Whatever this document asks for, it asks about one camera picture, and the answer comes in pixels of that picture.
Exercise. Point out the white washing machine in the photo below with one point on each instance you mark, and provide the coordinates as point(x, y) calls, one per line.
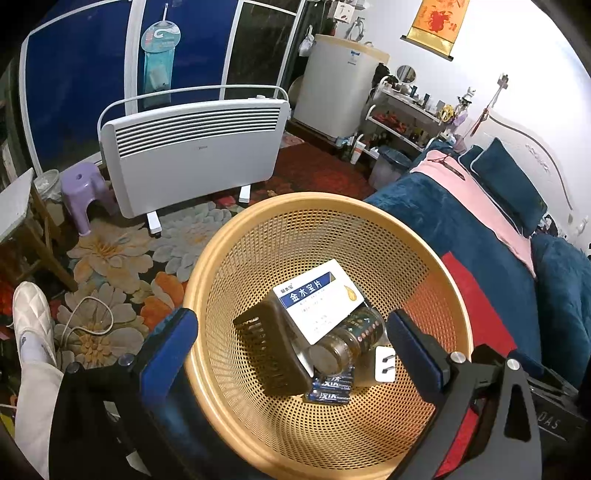
point(336, 84)

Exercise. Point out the red gold wall scroll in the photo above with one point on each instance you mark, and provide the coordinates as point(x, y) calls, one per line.
point(437, 25)

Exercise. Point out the glass jar gold lid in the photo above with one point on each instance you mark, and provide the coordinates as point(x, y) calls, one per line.
point(338, 351)

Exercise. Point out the blue velvet blanket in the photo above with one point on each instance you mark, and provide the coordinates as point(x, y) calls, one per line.
point(547, 318)

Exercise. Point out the pack of AA batteries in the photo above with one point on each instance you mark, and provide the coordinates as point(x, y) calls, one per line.
point(331, 390)

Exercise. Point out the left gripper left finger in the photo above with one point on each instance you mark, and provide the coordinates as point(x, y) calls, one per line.
point(106, 421)

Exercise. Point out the dark wooden comb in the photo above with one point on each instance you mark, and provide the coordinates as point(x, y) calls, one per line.
point(269, 345)

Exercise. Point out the white medicine box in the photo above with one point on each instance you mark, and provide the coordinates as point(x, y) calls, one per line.
point(318, 300)

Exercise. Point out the white slipper foot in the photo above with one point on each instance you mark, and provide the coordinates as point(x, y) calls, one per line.
point(32, 323)

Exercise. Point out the floral floor rug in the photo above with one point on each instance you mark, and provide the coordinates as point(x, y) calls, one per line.
point(129, 280)

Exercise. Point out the white shelf rack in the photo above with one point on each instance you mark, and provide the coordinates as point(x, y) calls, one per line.
point(392, 118)

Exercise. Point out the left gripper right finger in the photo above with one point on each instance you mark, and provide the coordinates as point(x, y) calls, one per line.
point(505, 443)

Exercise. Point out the blue pillow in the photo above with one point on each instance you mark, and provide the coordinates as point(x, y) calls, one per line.
point(501, 177)

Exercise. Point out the pink blanket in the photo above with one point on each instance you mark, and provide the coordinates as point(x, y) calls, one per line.
point(453, 177)

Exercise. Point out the white wall plug adapter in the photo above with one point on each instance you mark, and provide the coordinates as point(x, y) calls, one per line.
point(382, 366)

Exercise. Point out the grey trash bin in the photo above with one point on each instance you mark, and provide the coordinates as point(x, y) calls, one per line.
point(390, 165)

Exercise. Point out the purple plastic stool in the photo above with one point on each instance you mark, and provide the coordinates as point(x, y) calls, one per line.
point(81, 184)

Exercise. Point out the white panel heater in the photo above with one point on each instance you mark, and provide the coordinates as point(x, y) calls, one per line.
point(168, 155)

